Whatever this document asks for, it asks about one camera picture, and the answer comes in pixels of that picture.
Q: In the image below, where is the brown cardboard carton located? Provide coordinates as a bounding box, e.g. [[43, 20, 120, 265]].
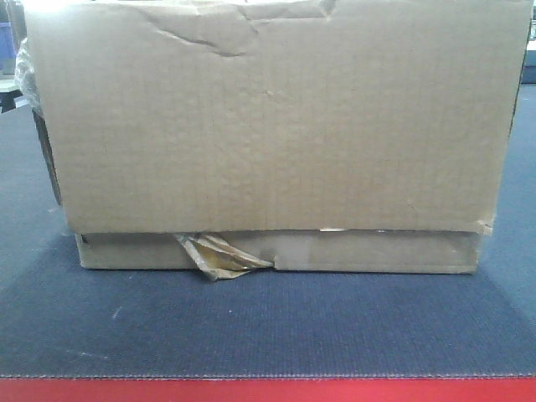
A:
[[23, 1, 532, 279]]

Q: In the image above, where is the dark grey conveyor belt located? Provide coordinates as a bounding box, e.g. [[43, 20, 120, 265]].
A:
[[1, 85, 535, 379]]

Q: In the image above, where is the red conveyor front edge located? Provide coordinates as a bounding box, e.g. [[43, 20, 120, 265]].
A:
[[1, 378, 535, 401]]

